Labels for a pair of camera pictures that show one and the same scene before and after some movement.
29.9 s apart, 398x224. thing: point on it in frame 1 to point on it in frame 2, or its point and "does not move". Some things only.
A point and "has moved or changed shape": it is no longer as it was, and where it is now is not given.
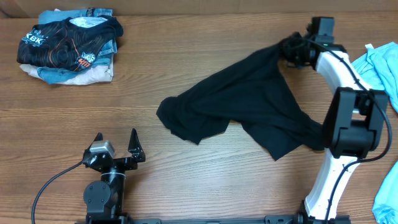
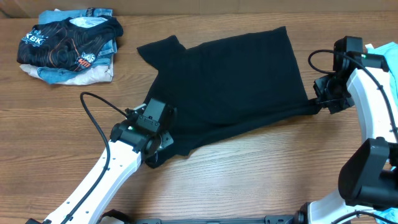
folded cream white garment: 101,74 does not move
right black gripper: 291,40 to 347,101
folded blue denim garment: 51,74 does not move
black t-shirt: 253,94 has moved or changed shape
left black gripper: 137,154 to 167,139
